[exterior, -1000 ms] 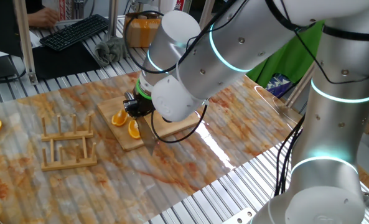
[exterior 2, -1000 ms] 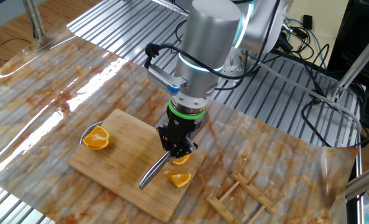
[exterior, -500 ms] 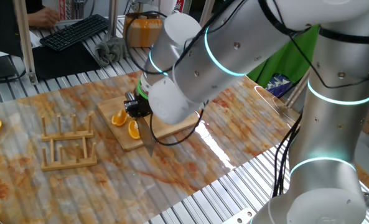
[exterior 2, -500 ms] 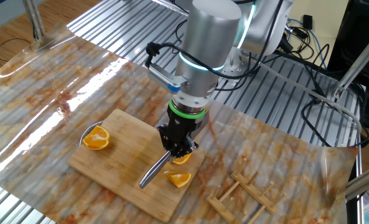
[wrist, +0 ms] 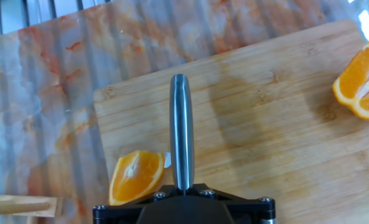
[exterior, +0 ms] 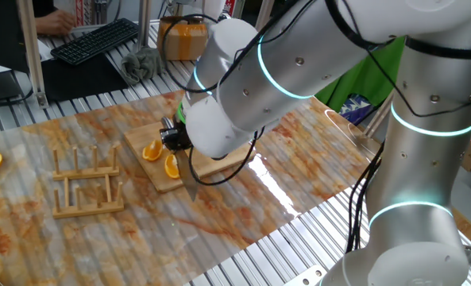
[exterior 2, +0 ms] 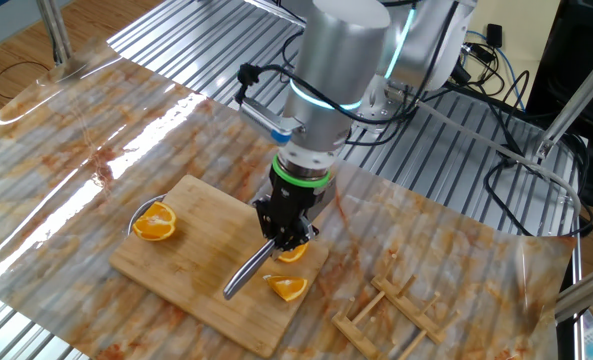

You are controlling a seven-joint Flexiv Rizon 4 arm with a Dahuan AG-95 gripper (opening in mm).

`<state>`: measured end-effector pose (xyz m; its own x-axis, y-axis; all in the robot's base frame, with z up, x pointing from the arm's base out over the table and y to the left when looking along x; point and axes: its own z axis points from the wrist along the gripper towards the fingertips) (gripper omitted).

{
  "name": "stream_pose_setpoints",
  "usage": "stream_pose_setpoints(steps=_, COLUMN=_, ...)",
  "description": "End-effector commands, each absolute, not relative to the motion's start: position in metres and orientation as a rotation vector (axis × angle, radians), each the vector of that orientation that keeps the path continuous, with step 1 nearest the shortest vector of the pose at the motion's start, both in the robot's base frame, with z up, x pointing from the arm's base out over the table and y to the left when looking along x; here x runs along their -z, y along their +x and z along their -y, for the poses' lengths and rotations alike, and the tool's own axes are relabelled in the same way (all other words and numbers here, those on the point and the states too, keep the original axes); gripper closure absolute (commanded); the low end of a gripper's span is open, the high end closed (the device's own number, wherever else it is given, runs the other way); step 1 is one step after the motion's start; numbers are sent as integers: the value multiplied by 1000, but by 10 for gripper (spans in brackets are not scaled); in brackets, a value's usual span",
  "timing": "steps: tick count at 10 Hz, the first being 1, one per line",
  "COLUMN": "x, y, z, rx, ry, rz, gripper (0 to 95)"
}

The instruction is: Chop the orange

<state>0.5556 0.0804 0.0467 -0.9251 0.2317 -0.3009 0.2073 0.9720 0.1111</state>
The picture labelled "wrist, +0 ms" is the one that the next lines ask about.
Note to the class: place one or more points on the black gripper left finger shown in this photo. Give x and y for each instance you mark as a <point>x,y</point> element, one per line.
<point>115,214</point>

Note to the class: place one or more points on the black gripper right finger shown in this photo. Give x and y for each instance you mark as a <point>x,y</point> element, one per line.
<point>252,211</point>

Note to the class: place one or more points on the cut orange piece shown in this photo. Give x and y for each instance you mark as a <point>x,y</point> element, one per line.
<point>134,177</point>
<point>361,84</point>

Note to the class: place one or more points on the steel cleaver knife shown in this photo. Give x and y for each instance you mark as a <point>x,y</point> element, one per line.
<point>181,130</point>

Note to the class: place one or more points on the bamboo cutting board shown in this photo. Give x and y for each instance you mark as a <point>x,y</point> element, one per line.
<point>265,124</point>

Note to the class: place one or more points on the wooden peg rack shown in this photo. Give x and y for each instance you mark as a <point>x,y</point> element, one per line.
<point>16,207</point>

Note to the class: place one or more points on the marble pattern plastic mat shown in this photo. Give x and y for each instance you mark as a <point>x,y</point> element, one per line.
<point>47,93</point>

